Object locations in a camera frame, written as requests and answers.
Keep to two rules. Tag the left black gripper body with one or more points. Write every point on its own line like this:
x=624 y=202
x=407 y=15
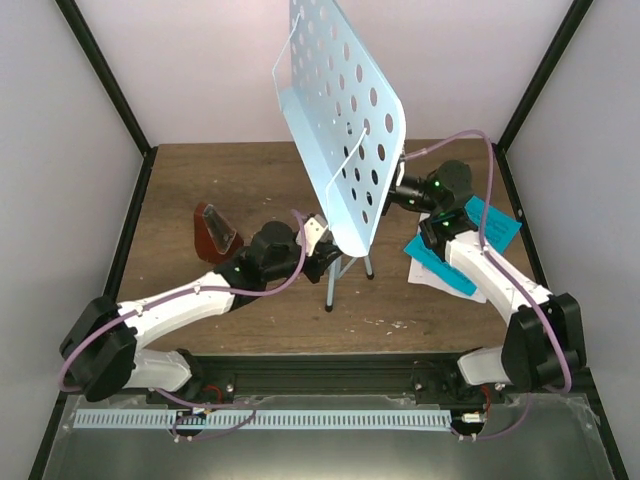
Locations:
x=319 y=258

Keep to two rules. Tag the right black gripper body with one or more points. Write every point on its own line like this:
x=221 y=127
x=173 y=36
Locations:
x=390 y=197

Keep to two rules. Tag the light blue music stand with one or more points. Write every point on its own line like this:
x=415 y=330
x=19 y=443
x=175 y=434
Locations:
x=346 y=120

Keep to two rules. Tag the clear plastic metronome cover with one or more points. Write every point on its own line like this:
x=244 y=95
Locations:
x=221 y=233

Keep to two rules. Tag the red-brown metronome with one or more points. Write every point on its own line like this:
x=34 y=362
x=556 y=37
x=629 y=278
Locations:
x=204 y=247

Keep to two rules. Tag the blue sheet music page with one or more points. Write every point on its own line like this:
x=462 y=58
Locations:
x=467 y=251

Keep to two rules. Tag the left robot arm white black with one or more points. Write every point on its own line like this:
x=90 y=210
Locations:
x=107 y=350

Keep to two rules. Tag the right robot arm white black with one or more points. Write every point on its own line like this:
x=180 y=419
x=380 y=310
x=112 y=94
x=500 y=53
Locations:
x=544 y=344

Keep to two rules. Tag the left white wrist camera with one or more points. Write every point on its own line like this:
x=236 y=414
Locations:
x=314 y=230

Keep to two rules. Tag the black aluminium frame rail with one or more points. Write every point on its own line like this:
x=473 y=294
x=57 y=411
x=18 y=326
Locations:
x=452 y=380

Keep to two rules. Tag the light blue slotted cable duct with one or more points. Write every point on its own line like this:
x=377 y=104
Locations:
x=418 y=420

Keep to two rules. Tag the black right corner post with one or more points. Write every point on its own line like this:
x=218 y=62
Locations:
x=560 y=41

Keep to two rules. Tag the black frame corner post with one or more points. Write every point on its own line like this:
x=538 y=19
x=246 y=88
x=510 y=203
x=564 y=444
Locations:
x=91 y=49

